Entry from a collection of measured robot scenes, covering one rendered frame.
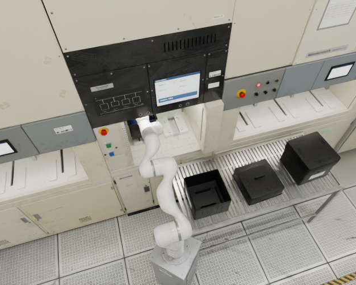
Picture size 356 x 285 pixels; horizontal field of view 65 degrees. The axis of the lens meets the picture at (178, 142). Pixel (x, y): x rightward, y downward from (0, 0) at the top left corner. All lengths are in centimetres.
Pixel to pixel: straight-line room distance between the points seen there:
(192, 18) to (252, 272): 222
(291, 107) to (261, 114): 29
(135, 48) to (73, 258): 213
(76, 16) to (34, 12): 16
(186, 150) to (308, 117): 116
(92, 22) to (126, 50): 21
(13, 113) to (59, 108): 23
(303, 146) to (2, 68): 201
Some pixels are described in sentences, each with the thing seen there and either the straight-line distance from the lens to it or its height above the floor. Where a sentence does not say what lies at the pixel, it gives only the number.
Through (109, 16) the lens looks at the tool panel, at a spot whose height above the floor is 209.
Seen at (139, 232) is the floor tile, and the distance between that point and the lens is 294.
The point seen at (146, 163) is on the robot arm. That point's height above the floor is 141.
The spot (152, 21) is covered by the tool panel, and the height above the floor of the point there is 203.
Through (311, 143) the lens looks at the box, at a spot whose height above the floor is 101.
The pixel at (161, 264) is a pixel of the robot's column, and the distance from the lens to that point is 204.
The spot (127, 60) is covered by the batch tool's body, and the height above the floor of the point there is 184.
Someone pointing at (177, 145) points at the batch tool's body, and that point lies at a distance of 234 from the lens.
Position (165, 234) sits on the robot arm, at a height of 118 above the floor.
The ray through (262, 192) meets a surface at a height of 86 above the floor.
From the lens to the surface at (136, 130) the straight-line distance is 222.
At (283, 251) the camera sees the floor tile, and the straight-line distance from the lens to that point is 301.
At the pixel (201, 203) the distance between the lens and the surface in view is 218.
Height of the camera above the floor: 273
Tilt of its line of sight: 52 degrees down
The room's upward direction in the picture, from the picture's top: 1 degrees counter-clockwise
